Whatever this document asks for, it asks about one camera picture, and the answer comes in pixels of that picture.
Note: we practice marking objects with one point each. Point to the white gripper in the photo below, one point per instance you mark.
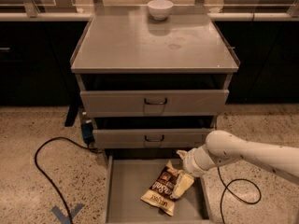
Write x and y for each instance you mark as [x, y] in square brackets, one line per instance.
[191, 163]

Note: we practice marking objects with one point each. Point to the brown chip bag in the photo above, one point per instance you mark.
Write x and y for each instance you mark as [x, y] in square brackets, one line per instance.
[159, 193]

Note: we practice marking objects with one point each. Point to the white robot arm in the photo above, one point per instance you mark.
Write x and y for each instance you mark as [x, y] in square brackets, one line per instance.
[221, 148]

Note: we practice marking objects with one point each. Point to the middle grey drawer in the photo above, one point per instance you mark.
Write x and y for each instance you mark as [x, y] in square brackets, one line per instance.
[150, 138]

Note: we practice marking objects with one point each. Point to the grey drawer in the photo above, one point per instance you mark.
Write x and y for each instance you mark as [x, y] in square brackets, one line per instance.
[150, 138]
[153, 103]
[129, 179]

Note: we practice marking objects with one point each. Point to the bottom grey drawer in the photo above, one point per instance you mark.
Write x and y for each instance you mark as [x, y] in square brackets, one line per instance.
[129, 179]

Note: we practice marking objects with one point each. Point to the top grey drawer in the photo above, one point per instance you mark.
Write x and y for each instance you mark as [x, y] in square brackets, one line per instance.
[153, 103]

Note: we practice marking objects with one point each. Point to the grey drawer cabinet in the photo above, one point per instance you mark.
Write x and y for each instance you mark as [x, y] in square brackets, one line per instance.
[125, 49]

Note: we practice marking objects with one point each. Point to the blue power adapter box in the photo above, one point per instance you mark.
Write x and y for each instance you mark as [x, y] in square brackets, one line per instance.
[87, 132]

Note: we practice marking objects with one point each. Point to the white bowl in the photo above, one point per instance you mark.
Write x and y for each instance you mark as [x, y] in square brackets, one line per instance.
[160, 9]

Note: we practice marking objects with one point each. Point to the dark base cabinets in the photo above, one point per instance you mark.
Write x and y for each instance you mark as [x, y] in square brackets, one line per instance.
[35, 61]

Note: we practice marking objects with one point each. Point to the white rail ledge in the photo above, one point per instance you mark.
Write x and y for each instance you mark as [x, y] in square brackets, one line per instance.
[88, 16]

